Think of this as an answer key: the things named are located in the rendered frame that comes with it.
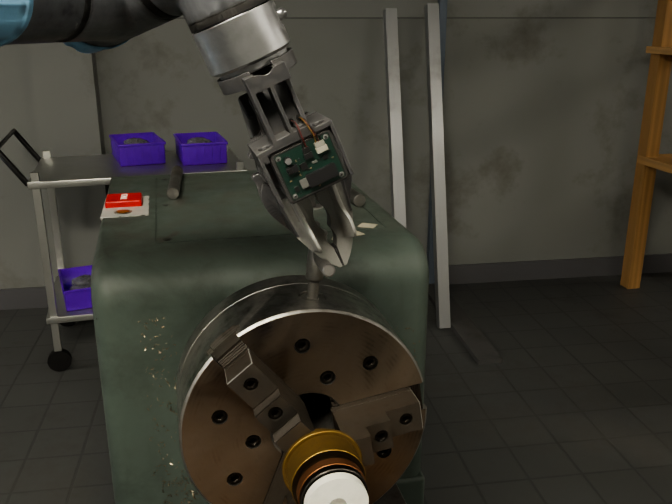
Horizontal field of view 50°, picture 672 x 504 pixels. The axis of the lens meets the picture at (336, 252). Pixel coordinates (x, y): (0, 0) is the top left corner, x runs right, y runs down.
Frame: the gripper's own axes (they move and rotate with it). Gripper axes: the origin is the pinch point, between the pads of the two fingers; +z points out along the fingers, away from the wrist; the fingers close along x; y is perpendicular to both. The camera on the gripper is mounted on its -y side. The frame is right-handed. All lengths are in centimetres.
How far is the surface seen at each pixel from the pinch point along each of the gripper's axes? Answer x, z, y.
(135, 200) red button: -22, -2, -58
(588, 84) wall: 205, 100, -310
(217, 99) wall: 9, 22, -329
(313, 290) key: -3.0, 9.0, -14.3
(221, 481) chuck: -23.6, 25.1, -11.0
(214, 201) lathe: -10, 4, -58
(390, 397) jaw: -0.3, 24.4, -9.3
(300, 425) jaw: -11.3, 17.8, -2.7
